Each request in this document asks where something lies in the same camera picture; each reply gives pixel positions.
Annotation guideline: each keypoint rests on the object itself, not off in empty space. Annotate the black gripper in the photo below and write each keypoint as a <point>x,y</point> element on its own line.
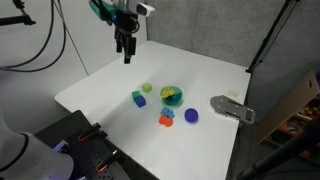
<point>126,23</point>

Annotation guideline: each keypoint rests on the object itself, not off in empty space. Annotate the orange toy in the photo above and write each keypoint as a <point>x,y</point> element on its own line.
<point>165,120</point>

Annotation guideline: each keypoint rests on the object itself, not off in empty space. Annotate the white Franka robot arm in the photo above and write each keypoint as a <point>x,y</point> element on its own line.
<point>26,156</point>

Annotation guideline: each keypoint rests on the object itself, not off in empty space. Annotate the yellow toy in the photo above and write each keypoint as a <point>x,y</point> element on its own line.
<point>167,92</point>

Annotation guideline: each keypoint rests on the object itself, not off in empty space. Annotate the green bowl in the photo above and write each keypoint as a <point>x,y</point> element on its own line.
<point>173,97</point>

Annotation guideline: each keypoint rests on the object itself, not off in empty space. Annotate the light blue toy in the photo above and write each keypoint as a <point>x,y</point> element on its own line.
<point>167,112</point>

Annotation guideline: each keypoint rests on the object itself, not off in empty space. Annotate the wooden toy shelf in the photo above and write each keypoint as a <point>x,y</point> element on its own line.
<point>293,113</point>

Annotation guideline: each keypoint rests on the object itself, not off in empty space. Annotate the lime green cube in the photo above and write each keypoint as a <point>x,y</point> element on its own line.
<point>147,87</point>

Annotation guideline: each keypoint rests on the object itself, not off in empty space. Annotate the dark green cube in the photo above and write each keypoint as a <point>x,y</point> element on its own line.
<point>135,94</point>

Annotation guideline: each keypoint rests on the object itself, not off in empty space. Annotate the blue cube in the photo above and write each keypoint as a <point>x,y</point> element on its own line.
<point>140,101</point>

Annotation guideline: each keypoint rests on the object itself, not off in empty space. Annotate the orange black clamp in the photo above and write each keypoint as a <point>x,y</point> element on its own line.
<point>89,131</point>
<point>108,160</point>

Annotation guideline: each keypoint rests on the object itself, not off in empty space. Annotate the purple ball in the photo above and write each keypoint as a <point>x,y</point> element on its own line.
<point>191,115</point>

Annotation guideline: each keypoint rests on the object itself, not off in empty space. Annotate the pale yellow sticker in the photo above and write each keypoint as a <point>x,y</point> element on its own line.
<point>233,93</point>

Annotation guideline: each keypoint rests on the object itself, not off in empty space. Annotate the black tripod leg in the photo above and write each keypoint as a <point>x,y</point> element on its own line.
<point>283,153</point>

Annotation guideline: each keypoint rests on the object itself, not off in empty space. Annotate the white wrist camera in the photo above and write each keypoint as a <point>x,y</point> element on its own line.
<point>145,9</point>

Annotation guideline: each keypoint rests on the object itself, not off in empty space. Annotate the teal camera mount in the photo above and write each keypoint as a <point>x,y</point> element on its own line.
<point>101,9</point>

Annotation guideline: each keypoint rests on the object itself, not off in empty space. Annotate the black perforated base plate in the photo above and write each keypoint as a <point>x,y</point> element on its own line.
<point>90,150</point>

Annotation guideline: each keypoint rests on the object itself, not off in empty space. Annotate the black camera stand pole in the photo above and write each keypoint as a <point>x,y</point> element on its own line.
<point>270,35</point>

